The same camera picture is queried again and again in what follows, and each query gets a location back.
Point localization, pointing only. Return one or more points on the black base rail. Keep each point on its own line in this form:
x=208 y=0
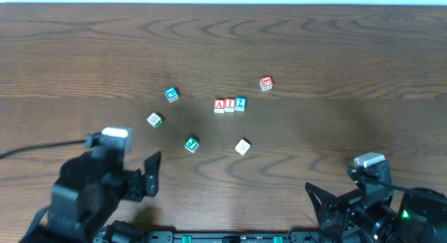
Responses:
x=190 y=237

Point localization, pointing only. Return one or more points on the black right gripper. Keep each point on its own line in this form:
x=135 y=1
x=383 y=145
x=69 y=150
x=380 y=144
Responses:
x=332 y=208

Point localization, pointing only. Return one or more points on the red letter E block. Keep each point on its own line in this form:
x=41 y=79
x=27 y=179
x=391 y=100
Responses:
x=266 y=83

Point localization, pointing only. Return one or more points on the green letter J block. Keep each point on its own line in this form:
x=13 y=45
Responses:
x=192 y=144

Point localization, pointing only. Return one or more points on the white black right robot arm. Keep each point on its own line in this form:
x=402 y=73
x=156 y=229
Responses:
x=421 y=216

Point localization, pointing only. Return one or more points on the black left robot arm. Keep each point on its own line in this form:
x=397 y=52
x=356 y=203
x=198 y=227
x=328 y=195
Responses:
x=89 y=189

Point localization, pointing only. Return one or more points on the red letter A block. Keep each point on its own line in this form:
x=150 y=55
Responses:
x=219 y=106

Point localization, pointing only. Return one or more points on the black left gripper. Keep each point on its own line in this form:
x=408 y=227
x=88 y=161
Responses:
x=138 y=184

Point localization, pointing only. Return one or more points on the plain yellow wooden block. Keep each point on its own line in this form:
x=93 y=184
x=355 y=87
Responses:
x=242 y=147

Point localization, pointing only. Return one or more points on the green letter R block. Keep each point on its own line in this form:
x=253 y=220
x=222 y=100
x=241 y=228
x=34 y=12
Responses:
x=155 y=120

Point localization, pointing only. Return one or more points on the red letter I block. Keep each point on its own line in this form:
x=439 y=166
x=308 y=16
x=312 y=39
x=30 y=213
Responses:
x=229 y=105

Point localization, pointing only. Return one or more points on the blue letter P block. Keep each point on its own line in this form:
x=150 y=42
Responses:
x=171 y=94

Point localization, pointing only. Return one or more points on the blue number 2 block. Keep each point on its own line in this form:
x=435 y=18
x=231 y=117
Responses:
x=240 y=104

